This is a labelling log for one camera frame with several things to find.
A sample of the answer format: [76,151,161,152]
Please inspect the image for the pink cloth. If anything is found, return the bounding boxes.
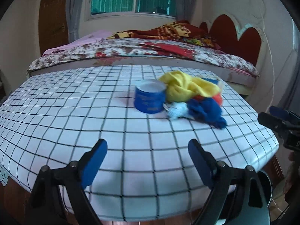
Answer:
[42,30,113,57]

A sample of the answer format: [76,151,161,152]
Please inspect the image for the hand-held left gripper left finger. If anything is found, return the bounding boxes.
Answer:
[29,139,108,225]

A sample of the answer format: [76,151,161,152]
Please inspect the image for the blue white packet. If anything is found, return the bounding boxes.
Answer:
[199,76,223,87]

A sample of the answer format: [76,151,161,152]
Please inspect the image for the red orange cloth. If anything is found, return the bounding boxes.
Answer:
[194,91,223,105]

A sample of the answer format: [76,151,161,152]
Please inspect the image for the light blue fluffy cloth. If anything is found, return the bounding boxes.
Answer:
[164,102,189,119]

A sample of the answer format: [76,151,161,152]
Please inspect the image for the grey window curtain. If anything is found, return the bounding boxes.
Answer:
[66,0,94,45]
[175,0,195,23]

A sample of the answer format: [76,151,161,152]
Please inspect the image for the person's right forearm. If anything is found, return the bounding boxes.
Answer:
[282,163,300,202]

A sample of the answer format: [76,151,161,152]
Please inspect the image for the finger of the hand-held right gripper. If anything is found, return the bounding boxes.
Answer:
[269,105,294,121]
[258,112,288,133]

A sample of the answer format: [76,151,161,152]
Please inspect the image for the white checkered tablecloth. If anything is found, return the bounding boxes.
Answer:
[0,65,280,222]

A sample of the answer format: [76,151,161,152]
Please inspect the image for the yellow cloth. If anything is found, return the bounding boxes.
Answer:
[159,71,222,104]

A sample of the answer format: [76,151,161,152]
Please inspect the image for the brown wooden door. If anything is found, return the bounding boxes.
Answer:
[39,0,71,57]

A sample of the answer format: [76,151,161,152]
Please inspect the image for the blue round can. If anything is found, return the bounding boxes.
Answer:
[134,79,167,114]

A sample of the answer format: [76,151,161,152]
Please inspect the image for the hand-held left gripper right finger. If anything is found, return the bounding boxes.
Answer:
[188,139,270,225]

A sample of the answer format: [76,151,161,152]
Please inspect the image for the cream bed frame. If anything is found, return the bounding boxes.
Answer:
[28,56,258,94]

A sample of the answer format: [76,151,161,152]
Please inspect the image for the white wall cable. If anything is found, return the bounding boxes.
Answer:
[258,0,276,104]

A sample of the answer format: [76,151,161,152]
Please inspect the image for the dark blue cloth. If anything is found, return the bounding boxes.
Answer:
[187,97,228,129]

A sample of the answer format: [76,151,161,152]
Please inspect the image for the bed with floral cover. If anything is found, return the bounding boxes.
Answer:
[27,39,260,77]

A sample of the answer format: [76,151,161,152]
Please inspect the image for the red printed blanket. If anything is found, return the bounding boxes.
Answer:
[106,20,221,50]

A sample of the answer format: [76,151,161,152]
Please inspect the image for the red heart-shaped headboard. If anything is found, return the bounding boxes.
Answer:
[199,14,265,68]

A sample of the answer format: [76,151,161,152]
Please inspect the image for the white floor cable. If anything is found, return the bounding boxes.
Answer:
[269,199,289,214]

